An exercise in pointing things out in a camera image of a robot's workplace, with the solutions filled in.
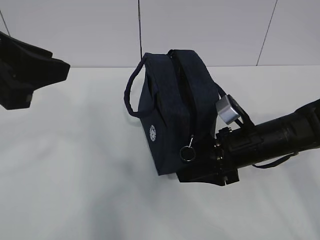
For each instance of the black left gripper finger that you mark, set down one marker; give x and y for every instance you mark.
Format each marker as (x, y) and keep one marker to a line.
(32, 64)

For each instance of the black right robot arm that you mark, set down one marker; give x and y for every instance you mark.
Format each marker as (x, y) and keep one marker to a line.
(262, 146)

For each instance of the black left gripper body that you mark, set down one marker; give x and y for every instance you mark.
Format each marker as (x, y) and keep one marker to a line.
(14, 95)

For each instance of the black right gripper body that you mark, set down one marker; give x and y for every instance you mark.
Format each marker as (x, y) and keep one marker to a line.
(225, 171)

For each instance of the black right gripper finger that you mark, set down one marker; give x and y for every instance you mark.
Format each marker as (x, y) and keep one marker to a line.
(202, 170)

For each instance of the navy blue lunch bag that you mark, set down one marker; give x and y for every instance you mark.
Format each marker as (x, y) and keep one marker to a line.
(174, 97)

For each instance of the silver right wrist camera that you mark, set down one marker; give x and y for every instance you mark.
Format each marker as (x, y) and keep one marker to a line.
(227, 109)

